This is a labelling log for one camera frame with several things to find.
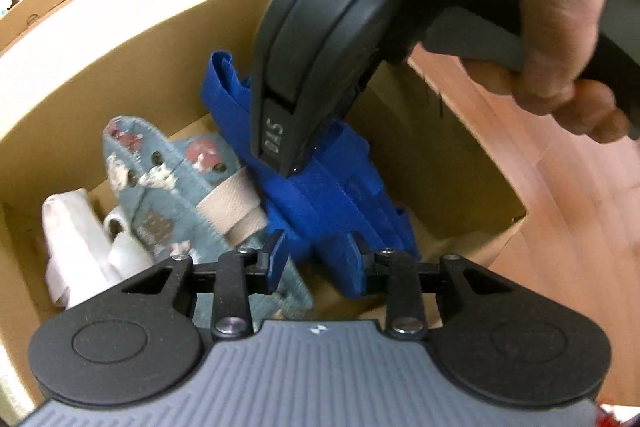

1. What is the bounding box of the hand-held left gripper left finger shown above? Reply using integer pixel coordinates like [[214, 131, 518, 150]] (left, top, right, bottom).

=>
[[120, 229, 290, 340]]

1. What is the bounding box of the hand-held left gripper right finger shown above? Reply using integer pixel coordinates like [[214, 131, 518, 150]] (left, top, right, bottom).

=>
[[344, 231, 516, 340]]

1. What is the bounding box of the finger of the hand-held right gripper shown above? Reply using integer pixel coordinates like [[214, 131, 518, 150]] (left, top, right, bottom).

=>
[[295, 72, 373, 175]]

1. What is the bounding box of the blue shopping bag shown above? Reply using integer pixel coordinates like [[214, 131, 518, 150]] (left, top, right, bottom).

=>
[[200, 51, 421, 300]]

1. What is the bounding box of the cardboard box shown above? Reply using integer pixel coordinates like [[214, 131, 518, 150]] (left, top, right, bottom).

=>
[[0, 0, 528, 408]]

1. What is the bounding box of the blue grey patterned cloth bag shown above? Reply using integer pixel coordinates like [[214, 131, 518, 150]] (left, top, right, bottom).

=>
[[102, 114, 315, 323]]

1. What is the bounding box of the person's right hand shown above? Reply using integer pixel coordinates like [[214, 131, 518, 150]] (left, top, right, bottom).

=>
[[515, 0, 640, 144]]

